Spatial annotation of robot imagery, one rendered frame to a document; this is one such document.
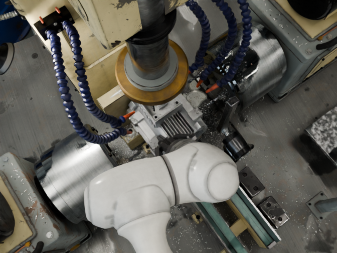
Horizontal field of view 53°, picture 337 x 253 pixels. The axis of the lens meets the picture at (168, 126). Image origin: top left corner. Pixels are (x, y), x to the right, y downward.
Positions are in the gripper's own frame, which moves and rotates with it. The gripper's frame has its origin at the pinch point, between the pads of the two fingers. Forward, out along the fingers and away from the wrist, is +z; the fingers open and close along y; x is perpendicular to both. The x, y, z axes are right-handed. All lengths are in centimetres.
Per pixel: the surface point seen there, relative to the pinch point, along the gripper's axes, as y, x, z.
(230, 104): -18.3, -2.2, -14.5
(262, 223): -12.3, 41.5, -2.0
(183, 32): -39, -21, 48
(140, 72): -1.9, -22.2, -19.1
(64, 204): 32.5, -1.8, -0.9
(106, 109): 8.3, -16.1, 7.6
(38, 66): 20, -41, 60
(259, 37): -41.7, -9.8, -0.3
